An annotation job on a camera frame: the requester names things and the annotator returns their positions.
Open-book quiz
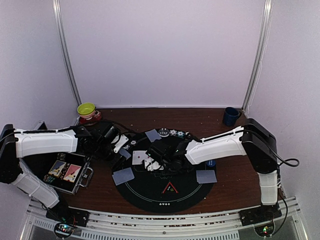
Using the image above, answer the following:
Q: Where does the blue white chip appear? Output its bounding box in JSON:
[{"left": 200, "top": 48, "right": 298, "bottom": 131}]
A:
[
  {"left": 123, "top": 145, "right": 131, "bottom": 150},
  {"left": 169, "top": 129, "right": 177, "bottom": 136}
]

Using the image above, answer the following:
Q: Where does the green chip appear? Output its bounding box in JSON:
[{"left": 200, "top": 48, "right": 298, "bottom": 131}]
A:
[{"left": 176, "top": 131, "right": 185, "bottom": 138}]

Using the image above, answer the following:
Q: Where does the clear round dealer button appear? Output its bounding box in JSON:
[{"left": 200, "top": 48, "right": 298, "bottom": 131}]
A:
[{"left": 158, "top": 127, "right": 170, "bottom": 138}]

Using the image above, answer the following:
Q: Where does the red chip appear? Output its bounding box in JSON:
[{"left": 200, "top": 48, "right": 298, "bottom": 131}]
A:
[
  {"left": 130, "top": 140, "right": 137, "bottom": 146},
  {"left": 185, "top": 132, "right": 192, "bottom": 139}
]

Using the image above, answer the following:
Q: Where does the blue playing card deck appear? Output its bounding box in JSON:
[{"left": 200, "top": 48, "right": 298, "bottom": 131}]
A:
[{"left": 118, "top": 148, "right": 132, "bottom": 160}]

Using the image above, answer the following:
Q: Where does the blue card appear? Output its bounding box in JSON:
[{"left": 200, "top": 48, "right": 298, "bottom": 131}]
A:
[
  {"left": 196, "top": 170, "right": 217, "bottom": 184},
  {"left": 145, "top": 129, "right": 162, "bottom": 143},
  {"left": 112, "top": 167, "right": 135, "bottom": 186}
]

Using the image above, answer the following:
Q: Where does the ace of diamonds card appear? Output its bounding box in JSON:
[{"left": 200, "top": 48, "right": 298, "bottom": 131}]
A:
[{"left": 132, "top": 150, "right": 149, "bottom": 165}]

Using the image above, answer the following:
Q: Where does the red black triangle marker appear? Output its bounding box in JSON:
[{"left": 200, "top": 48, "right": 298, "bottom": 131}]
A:
[{"left": 162, "top": 182, "right": 179, "bottom": 194}]

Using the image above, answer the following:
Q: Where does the blue round blind button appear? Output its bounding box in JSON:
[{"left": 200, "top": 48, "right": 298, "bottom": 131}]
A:
[{"left": 206, "top": 160, "right": 216, "bottom": 168}]

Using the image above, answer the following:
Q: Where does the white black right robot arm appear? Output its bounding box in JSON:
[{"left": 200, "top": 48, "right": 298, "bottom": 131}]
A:
[{"left": 143, "top": 118, "right": 300, "bottom": 221}]

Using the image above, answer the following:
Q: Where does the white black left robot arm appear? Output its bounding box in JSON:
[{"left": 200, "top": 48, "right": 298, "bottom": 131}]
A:
[{"left": 0, "top": 122, "right": 129, "bottom": 222}]

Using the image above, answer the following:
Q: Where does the round black poker mat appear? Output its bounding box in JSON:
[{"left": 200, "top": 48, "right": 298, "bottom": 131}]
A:
[{"left": 112, "top": 132, "right": 216, "bottom": 214}]

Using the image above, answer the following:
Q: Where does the green bowl on red saucer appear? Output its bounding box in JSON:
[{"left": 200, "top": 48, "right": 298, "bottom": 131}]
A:
[{"left": 77, "top": 102, "right": 102, "bottom": 125}]

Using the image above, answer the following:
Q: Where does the aluminium poker case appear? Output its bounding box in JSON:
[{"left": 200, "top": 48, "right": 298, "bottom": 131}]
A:
[{"left": 39, "top": 152, "right": 94, "bottom": 195}]

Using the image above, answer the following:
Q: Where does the red card box in case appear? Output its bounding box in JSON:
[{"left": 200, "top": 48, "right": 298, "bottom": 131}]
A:
[{"left": 63, "top": 164, "right": 81, "bottom": 183}]

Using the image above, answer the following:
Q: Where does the blue card box in case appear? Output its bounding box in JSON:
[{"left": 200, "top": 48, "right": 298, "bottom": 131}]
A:
[{"left": 48, "top": 160, "right": 66, "bottom": 178}]

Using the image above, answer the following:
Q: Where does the dark blue enamel mug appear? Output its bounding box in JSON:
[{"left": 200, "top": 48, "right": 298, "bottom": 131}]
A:
[{"left": 222, "top": 107, "right": 242, "bottom": 127}]

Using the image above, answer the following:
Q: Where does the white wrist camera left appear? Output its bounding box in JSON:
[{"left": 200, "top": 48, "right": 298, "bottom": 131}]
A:
[{"left": 111, "top": 134, "right": 129, "bottom": 153}]

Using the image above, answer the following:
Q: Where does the aluminium front rail frame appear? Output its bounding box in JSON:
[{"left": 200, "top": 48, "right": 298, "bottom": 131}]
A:
[{"left": 18, "top": 196, "right": 308, "bottom": 240}]

